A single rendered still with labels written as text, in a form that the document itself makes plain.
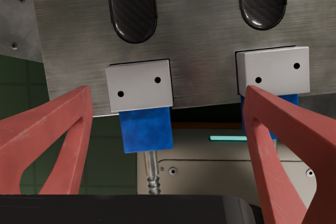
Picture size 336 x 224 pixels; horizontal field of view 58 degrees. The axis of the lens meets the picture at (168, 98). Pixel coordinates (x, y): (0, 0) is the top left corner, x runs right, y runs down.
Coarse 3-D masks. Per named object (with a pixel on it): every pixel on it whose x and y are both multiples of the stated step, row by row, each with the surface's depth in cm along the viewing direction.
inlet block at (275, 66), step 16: (272, 48) 26; (288, 48) 23; (304, 48) 23; (240, 64) 25; (256, 64) 23; (272, 64) 23; (288, 64) 23; (304, 64) 23; (240, 80) 25; (256, 80) 25; (272, 80) 24; (288, 80) 24; (304, 80) 24; (240, 96) 27; (288, 96) 25
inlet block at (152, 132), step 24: (120, 72) 24; (144, 72) 24; (168, 72) 24; (120, 96) 24; (144, 96) 24; (168, 96) 24; (120, 120) 26; (144, 120) 25; (168, 120) 26; (144, 144) 26; (168, 144) 26
